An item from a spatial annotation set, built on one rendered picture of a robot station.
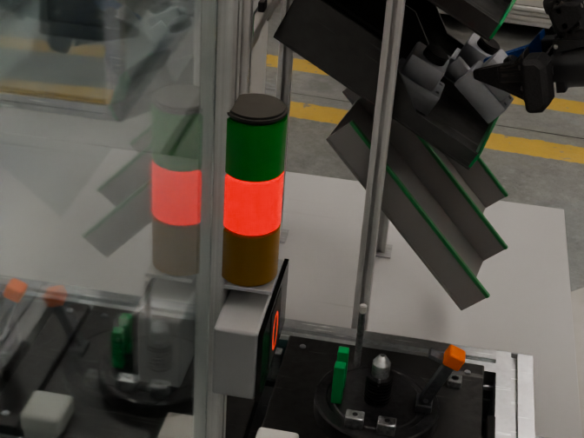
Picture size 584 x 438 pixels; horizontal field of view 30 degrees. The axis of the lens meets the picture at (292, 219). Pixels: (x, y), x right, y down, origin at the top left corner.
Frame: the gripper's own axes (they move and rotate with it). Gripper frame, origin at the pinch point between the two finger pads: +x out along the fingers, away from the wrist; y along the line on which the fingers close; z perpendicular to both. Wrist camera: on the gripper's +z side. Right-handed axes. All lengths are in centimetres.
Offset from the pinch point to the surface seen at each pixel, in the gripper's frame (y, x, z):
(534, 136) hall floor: -269, 65, -101
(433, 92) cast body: 3.4, 8.4, -1.6
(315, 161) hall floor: -207, 129, -86
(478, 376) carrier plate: 15.7, 3.3, -33.4
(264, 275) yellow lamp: 52, 8, -2
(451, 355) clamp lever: 27.3, 2.0, -23.7
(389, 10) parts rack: 12.4, 8.9, 10.5
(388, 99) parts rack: 11.5, 10.9, 0.2
